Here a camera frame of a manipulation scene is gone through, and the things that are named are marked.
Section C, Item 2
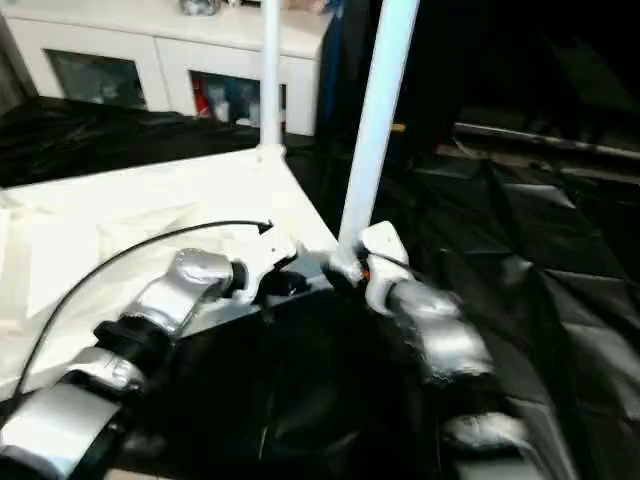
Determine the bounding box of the white plastic table leg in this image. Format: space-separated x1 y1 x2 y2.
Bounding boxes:
256 0 290 162
331 0 422 275

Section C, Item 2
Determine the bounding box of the white plastic table top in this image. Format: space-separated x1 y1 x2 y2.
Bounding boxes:
0 143 347 402

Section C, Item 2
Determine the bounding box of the black plastic mat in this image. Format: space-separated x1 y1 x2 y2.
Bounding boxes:
0 94 640 480

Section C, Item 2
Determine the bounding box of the red package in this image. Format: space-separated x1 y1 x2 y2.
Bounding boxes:
193 78 210 117

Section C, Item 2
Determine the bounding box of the dark metal rod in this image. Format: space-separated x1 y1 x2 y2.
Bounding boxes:
453 121 640 162

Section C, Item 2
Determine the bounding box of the white glass-door cabinet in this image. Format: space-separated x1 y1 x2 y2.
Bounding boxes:
0 0 332 137

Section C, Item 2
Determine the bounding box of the grey ornament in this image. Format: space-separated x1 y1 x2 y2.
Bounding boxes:
178 0 222 17

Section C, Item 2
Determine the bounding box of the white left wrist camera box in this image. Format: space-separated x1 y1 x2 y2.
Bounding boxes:
233 233 300 305

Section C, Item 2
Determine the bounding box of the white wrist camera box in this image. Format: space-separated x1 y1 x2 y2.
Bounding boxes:
233 233 300 305
356 220 412 315

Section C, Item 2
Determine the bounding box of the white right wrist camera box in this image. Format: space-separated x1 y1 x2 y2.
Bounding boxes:
356 220 412 315

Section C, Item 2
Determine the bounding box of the black left wrist camera cable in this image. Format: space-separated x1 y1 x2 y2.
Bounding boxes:
11 218 276 400

